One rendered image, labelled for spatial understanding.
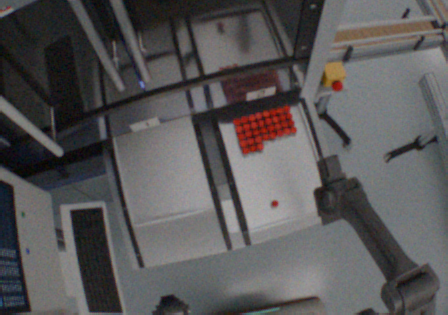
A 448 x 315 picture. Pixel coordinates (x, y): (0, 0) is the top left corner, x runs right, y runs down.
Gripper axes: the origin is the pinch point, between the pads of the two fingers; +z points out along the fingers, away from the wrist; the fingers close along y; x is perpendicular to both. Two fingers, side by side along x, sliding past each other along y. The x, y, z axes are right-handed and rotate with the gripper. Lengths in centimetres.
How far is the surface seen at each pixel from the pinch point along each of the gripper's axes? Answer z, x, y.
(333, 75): 5.5, -16.8, 37.5
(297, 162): 20.1, 0.7, 17.9
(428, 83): 54, -84, 41
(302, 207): 20.0, 2.8, 3.9
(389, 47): 16, -49, 48
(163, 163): 20, 40, 28
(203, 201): 19.8, 30.9, 14.1
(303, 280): 108, -3, -27
